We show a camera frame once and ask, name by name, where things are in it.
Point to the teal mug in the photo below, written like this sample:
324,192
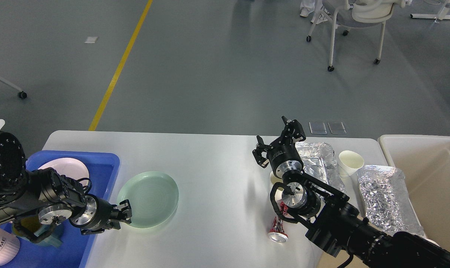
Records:
50,238

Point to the crushed red soda can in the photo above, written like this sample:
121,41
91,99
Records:
276,233

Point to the white chair leg with caster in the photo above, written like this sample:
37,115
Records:
20,92

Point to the blue plastic tray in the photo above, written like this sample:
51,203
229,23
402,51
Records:
103,169

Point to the white office chair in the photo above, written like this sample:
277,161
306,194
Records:
355,14

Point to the beige plastic bin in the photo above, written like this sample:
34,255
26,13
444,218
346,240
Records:
425,162

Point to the floor socket cover right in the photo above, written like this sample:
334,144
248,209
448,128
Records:
337,128

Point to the pink plate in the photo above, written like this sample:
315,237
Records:
69,167

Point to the white paper cup under arm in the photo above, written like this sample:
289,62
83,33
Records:
273,180

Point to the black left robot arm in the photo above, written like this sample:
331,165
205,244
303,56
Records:
37,202

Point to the white paper cup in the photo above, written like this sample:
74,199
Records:
349,162

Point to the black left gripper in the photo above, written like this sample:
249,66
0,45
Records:
99,215

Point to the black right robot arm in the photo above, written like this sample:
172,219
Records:
332,222

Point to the light green plate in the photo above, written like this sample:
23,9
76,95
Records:
153,197

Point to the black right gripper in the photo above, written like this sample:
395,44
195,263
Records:
282,155

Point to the crumpled aluminium foil tray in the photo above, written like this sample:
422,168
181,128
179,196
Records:
386,200

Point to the floor socket cover left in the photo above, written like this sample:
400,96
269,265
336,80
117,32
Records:
318,128

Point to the floor socket cover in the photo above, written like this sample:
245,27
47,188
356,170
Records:
318,128
337,128

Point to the white frame base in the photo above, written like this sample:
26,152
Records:
441,15

